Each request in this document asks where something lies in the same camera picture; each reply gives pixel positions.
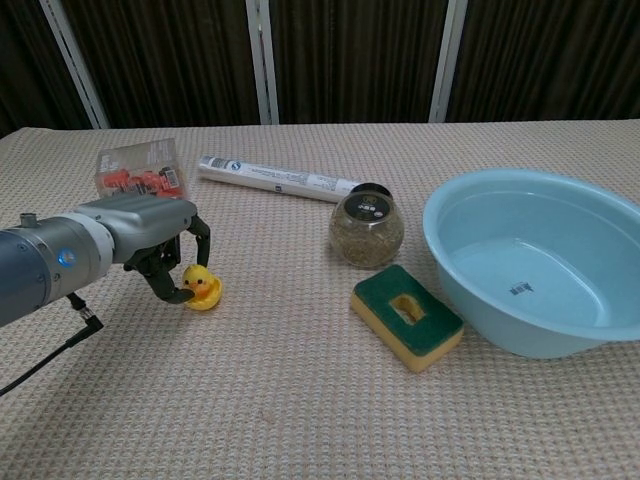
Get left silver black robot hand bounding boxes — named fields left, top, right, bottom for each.
left=79, top=193, right=212, bottom=305

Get small yellow toy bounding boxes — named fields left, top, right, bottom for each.
left=180, top=263, right=225, bottom=312

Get glass spice jar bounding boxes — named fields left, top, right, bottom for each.
left=328, top=182, right=405, bottom=270

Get clear box with red items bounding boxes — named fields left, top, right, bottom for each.
left=94, top=138, right=192, bottom=201

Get white printed tube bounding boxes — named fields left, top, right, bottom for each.
left=196, top=154, right=359, bottom=204

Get beige woven tablecloth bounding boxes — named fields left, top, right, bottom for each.
left=0, top=118, right=640, bottom=480

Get black pleated curtain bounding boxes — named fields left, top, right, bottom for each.
left=0, top=0, right=640, bottom=139

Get green yellow sponge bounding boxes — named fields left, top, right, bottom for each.
left=349, top=264, right=465, bottom=375

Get light blue plastic basin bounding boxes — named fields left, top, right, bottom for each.
left=422, top=168, right=640, bottom=360

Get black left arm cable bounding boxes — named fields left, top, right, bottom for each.
left=0, top=293, right=105, bottom=397

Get white metal frame post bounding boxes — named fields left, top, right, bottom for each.
left=428, top=0, right=469, bottom=123
left=244, top=0, right=280, bottom=125
left=42, top=0, right=110, bottom=129

